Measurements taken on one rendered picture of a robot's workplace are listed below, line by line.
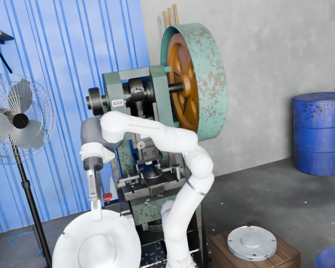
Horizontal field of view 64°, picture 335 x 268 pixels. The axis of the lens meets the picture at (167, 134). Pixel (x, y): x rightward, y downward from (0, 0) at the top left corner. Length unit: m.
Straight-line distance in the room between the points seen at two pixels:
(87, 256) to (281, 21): 3.40
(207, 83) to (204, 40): 0.27
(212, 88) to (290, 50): 2.38
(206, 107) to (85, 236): 0.98
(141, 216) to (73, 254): 0.93
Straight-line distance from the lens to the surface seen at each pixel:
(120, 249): 0.99
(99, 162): 1.07
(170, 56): 2.15
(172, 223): 1.26
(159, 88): 1.79
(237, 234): 1.93
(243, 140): 3.63
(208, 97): 1.60
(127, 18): 3.03
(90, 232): 1.02
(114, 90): 1.74
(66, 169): 3.17
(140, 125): 1.07
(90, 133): 1.11
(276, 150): 3.96
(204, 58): 1.62
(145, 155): 1.85
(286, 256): 1.84
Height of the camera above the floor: 1.52
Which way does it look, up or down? 15 degrees down
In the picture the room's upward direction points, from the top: 9 degrees counter-clockwise
